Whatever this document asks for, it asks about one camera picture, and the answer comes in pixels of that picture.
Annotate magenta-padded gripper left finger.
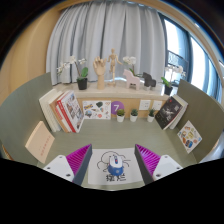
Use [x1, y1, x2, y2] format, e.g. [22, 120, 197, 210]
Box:
[43, 143, 93, 187]

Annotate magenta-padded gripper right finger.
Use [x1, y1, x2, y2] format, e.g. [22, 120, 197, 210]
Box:
[134, 143, 184, 186]

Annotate blue and white computer mouse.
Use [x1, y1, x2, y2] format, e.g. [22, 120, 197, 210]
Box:
[108, 154, 124, 177]

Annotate white cartoon-print mouse pad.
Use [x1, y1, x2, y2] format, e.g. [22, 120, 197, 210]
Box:
[87, 147, 144, 187]

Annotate beige book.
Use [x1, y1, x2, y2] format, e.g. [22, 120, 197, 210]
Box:
[24, 120, 56, 165]

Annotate colourful illustrated book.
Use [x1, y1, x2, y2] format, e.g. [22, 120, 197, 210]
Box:
[176, 120, 203, 155]

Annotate small plant in white pot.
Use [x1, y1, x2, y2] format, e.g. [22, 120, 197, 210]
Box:
[116, 108, 126, 123]
[129, 108, 139, 123]
[146, 108, 156, 123]

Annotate black-covered book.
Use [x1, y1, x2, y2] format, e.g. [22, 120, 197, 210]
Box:
[154, 96, 184, 131]

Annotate red-spined picture magazine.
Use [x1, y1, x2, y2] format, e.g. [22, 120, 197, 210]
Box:
[56, 90, 85, 134]

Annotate brown-covered book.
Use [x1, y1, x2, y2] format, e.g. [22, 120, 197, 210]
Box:
[48, 90, 73, 134]

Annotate white books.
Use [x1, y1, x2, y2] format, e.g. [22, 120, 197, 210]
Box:
[38, 88, 64, 133]

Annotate white illustrated sticker card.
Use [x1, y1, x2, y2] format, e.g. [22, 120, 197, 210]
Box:
[81, 100, 112, 121]

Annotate green desk partition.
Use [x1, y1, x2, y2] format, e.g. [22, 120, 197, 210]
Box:
[0, 72, 54, 164]
[174, 78, 224, 164]

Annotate white orchid in black pot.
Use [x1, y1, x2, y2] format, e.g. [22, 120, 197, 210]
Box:
[56, 55, 90, 91]
[160, 64, 186, 97]
[122, 55, 143, 78]

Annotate purple round number sign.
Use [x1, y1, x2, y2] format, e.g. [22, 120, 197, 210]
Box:
[110, 100, 126, 116]

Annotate black wooden horse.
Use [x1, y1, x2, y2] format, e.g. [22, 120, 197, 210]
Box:
[142, 71, 157, 90]

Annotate pink wooden horse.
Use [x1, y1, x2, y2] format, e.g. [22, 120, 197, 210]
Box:
[122, 68, 141, 91]

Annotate wooden hand model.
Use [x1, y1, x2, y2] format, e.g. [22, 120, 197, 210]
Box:
[92, 56, 108, 90]

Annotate wooden artist mannequin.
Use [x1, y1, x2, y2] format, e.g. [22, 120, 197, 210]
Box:
[106, 48, 124, 84]

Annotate dark-framed window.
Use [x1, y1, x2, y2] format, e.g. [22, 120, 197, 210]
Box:
[159, 13, 224, 104]

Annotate grey curtain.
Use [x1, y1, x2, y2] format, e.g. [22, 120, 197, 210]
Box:
[45, 1, 168, 86]

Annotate white wall socket plate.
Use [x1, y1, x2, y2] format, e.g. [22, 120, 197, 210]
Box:
[138, 99, 152, 111]
[152, 100, 163, 111]

